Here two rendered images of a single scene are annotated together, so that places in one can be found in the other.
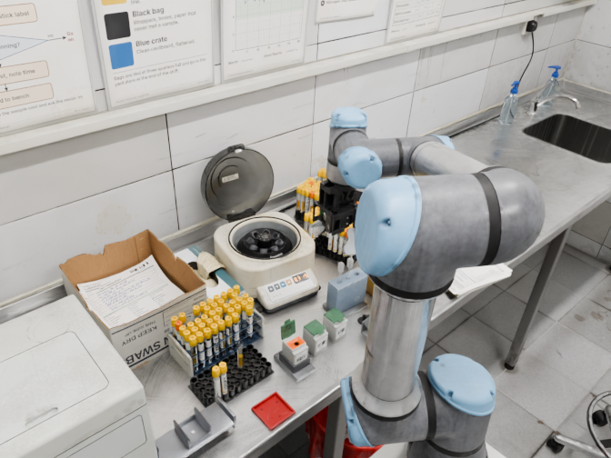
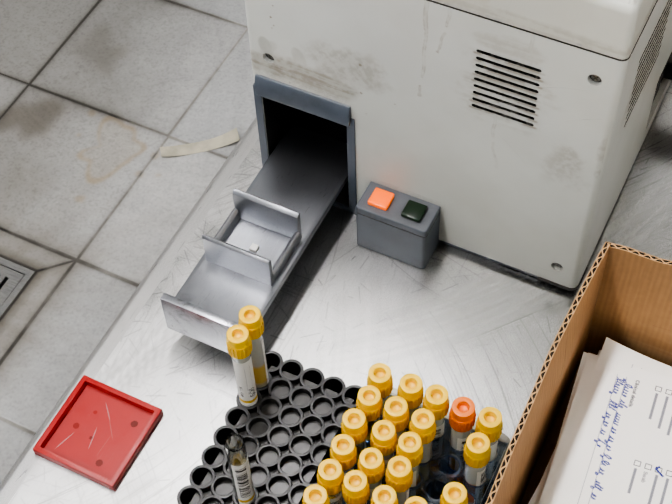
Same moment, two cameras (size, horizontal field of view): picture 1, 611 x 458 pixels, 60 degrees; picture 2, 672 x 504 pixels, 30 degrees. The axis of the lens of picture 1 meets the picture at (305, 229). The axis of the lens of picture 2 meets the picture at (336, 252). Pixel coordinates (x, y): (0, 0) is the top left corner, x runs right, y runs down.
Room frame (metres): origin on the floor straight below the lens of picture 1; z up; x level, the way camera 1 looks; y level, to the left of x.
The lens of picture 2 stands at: (1.17, 0.08, 1.69)
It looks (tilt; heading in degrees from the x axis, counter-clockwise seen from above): 54 degrees down; 162
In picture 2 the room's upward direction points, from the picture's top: 3 degrees counter-clockwise
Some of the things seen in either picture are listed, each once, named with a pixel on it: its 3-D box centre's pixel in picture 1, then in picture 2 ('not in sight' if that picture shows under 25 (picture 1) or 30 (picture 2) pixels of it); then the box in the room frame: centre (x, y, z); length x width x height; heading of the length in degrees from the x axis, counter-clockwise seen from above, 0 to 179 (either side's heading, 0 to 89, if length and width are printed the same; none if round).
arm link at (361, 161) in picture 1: (365, 159); not in sight; (0.91, -0.11, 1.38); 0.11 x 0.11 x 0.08; 9
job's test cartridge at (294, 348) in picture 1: (295, 352); not in sight; (0.84, 0.01, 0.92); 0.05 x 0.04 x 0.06; 41
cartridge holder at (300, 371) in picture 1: (294, 360); not in sight; (0.84, 0.01, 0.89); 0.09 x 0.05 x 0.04; 41
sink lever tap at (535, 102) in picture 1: (558, 103); not in sight; (2.46, -1.18, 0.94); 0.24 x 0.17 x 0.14; 43
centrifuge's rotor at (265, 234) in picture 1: (265, 245); not in sight; (1.18, 0.11, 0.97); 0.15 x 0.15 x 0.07
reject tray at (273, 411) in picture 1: (273, 410); (98, 431); (0.71, 0.05, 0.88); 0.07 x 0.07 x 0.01; 43
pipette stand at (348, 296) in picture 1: (346, 293); not in sight; (1.04, -0.12, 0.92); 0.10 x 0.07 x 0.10; 128
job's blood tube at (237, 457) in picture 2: (240, 357); (241, 477); (0.80, 0.13, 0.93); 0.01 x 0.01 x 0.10
